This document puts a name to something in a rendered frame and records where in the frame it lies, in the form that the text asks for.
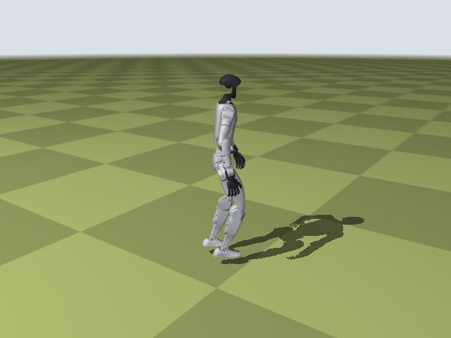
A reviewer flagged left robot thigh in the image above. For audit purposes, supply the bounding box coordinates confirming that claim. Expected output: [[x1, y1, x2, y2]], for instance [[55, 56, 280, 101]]
[[218, 178, 233, 210]]

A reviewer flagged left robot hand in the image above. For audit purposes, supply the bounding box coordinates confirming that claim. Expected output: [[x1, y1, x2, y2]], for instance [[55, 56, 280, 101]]
[[231, 145, 245, 169]]

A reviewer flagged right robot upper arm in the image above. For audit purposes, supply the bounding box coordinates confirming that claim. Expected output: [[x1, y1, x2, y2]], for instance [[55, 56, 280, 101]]
[[218, 107, 234, 149]]

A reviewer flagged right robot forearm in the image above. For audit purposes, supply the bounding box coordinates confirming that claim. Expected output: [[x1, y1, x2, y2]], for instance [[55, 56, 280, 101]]
[[220, 139, 234, 177]]

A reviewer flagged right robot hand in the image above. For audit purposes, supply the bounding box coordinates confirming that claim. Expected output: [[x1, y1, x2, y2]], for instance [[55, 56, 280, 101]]
[[225, 171, 242, 196]]

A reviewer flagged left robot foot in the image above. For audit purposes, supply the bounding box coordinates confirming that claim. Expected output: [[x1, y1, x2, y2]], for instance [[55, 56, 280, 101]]
[[202, 238, 223, 246]]

